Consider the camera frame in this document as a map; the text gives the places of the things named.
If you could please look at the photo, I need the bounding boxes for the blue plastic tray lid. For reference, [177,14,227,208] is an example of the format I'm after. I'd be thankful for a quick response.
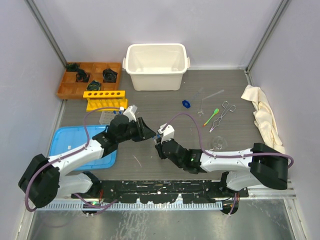
[49,126,117,171]

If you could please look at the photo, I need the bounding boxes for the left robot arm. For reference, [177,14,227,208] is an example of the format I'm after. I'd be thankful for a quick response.
[18,114,156,212]

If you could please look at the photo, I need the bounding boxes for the rolled tie yellow floral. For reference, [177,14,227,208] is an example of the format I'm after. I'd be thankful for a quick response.
[86,80,102,92]

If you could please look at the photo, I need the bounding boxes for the white plastic bin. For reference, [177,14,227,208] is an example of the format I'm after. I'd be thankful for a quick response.
[122,43,190,91]

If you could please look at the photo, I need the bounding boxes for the green rainbow spoon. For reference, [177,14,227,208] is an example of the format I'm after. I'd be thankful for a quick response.
[203,108,220,127]

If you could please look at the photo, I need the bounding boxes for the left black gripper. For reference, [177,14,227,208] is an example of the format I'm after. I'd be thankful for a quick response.
[117,117,156,144]

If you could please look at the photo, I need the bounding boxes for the clear plastic tube rack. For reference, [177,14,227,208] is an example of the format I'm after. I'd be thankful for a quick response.
[99,111,121,125]

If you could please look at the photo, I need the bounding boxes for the cream cloth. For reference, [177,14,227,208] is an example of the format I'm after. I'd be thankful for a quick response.
[241,84,286,154]

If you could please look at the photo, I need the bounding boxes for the rolled tie dark green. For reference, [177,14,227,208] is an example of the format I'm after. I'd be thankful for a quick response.
[65,62,79,72]

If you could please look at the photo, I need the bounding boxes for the blue hexagonal cap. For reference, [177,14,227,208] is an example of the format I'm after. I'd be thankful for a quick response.
[182,99,191,109]

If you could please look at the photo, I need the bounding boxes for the metal crucible tongs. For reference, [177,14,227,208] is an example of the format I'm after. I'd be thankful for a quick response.
[209,101,237,133]

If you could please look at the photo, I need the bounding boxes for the rolled tie brown blue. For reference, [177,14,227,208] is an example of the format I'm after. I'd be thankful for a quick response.
[102,68,118,83]

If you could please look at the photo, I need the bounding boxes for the rolled tie orange pattern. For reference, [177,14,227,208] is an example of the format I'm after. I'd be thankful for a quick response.
[75,68,90,83]

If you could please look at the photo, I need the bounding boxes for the yellow test tube rack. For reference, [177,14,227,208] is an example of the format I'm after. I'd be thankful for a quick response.
[83,90,129,112]

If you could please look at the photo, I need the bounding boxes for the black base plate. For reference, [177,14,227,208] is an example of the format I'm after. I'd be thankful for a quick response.
[80,180,234,204]

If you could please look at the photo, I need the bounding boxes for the wooden compartment tray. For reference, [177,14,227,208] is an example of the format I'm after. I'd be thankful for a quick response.
[56,62,122,100]

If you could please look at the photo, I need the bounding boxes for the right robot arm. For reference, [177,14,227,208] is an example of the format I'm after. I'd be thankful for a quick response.
[155,138,291,197]

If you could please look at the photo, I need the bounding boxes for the aluminium rail frame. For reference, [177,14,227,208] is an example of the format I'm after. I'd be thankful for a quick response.
[24,178,297,211]

